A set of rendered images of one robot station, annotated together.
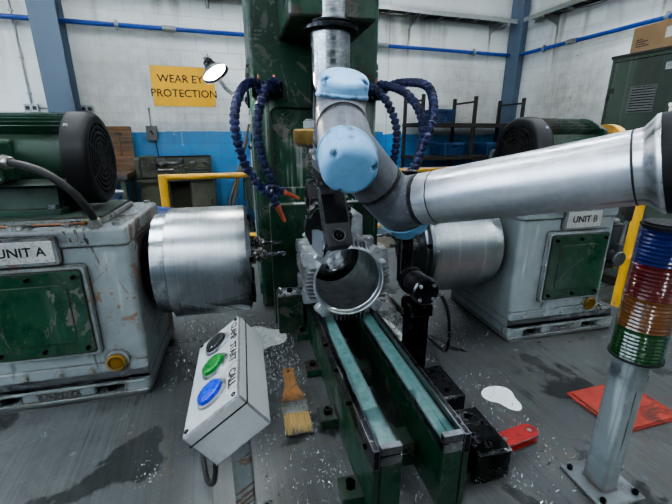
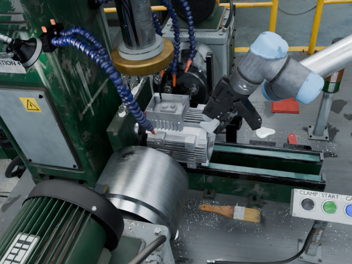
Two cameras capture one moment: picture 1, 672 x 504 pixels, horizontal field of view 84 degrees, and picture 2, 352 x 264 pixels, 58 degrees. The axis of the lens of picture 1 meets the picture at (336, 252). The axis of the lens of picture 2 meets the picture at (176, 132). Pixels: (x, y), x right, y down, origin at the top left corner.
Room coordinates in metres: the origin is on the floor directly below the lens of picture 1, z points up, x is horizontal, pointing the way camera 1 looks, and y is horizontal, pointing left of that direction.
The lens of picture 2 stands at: (0.43, 0.68, 1.76)
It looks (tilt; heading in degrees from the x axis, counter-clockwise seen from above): 42 degrees down; 303
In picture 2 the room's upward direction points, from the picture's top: 8 degrees counter-clockwise
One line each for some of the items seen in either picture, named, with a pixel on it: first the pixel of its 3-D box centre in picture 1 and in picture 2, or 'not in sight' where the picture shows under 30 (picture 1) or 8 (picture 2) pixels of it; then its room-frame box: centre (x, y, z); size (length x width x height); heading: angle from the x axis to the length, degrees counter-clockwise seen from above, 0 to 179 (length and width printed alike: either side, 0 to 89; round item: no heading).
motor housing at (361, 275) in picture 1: (339, 267); (183, 133); (0.86, -0.01, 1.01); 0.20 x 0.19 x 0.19; 12
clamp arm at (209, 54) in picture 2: (406, 228); (211, 86); (0.82, -0.16, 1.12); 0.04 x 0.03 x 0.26; 13
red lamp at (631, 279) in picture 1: (655, 279); not in sight; (0.45, -0.41, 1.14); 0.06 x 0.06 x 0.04
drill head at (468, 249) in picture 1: (452, 242); (188, 74); (0.99, -0.32, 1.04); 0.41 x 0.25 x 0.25; 103
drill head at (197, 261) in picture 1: (186, 261); (132, 215); (0.83, 0.35, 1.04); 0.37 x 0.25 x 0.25; 103
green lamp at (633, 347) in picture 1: (638, 340); (331, 83); (0.45, -0.41, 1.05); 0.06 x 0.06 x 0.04
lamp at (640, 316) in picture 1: (646, 310); (333, 72); (0.45, -0.41, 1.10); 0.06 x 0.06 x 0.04
